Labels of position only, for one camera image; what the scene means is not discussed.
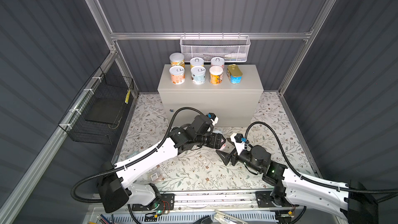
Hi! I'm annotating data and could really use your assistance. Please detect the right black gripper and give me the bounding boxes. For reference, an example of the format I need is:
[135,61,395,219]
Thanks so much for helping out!
[216,147,261,174]

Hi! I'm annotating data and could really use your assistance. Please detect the gold sardine tin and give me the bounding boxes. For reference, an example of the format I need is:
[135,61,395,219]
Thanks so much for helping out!
[227,64,243,84]

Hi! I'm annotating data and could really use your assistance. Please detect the orange can plain lid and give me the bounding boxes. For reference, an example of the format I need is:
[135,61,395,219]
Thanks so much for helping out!
[209,65,223,85]

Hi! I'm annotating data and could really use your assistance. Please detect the blue grey label can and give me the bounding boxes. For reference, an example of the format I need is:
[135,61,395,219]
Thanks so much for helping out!
[191,66,206,85]

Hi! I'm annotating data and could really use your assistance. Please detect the orange peach label can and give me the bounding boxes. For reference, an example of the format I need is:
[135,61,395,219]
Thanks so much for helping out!
[169,65,185,85]

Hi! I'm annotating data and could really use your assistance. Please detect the pink label can front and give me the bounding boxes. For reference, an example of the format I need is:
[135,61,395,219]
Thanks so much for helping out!
[210,57,225,68]

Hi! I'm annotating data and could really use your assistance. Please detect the pink label can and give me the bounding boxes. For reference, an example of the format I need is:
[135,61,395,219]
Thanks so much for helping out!
[214,130,227,150]
[210,57,225,68]

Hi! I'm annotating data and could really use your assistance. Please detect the yellow label can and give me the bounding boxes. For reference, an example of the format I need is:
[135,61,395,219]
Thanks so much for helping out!
[190,57,204,68]

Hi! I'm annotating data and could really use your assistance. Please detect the green orange label can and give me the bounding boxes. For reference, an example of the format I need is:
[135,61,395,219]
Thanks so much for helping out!
[170,52,185,67]

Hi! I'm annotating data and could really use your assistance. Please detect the pink label can back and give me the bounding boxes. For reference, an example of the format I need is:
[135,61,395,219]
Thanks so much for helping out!
[214,130,227,150]

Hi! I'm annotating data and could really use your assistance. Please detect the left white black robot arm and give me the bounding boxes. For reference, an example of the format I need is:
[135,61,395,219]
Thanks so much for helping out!
[97,113,227,213]

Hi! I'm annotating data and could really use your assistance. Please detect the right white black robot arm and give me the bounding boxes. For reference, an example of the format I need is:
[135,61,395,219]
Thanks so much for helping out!
[217,145,379,224]

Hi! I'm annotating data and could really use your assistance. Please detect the grey metal cabinet box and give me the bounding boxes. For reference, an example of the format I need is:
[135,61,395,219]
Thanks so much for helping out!
[158,64,264,127]

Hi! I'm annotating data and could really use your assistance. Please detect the small clear plastic box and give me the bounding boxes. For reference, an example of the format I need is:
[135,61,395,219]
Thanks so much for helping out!
[148,171,163,184]

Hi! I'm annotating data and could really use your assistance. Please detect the white tube in basket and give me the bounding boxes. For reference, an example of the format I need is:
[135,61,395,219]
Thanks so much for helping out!
[224,53,247,60]

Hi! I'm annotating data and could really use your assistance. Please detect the yellow tag on basket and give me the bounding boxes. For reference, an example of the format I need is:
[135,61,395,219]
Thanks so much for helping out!
[124,89,131,104]

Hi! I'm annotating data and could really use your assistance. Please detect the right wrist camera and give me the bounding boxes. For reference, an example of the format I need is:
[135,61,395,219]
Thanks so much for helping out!
[230,133,249,156]

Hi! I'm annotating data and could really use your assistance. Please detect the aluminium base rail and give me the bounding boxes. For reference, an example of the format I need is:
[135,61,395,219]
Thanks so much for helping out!
[90,189,340,214]

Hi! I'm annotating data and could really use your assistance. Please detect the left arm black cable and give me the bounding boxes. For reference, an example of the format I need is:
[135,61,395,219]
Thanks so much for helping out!
[70,107,206,204]

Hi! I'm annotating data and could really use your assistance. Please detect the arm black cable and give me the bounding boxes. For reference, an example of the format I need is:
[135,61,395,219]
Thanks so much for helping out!
[70,107,206,204]
[245,121,398,203]

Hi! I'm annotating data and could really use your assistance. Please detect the white wire mesh basket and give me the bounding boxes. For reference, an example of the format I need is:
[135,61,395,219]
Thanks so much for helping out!
[179,34,251,63]

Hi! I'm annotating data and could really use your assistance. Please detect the black wire wall basket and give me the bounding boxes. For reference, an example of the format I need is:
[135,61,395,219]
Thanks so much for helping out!
[59,69,134,145]

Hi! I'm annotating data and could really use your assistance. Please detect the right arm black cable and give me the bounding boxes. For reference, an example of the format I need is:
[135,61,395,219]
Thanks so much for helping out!
[245,121,398,203]

